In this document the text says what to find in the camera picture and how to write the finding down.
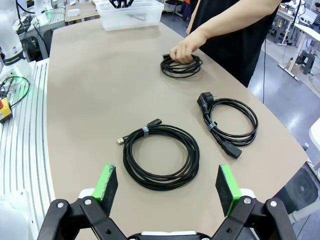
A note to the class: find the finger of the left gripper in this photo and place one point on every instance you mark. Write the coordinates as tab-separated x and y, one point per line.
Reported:
115	3
127	2

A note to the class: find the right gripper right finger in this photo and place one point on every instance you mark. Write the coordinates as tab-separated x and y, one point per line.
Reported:
255	222

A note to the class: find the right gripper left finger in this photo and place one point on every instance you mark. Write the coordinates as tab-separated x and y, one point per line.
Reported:
75	222

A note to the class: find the person's left forearm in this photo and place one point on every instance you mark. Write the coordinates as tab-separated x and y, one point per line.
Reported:
237	20

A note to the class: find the white ribbed robot base platform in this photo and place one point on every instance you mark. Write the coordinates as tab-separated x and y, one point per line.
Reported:
25	150

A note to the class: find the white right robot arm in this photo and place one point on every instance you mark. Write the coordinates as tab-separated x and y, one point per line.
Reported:
12	220

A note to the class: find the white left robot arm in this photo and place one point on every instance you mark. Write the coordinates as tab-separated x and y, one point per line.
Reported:
11	37

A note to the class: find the person's left hand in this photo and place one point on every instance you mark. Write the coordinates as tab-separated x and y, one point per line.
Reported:
186	50

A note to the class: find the clear plastic storage bin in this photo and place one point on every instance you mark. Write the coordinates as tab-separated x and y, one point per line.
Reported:
130	23

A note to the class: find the brown background table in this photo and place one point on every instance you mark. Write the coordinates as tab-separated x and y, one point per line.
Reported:
85	16

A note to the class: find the small white box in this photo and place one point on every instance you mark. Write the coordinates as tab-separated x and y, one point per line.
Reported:
73	12

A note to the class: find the black machine base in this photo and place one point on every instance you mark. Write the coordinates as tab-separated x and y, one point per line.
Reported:
300	190

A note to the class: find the person in black t-shirt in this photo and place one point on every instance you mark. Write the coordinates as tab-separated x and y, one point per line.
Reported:
237	55

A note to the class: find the yellow emergency stop box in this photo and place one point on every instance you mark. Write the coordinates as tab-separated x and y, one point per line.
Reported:
4	112

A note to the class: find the black step stool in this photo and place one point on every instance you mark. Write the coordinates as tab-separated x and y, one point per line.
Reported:
306	60

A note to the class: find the white background desk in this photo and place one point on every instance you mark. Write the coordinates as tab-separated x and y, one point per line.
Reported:
308	28

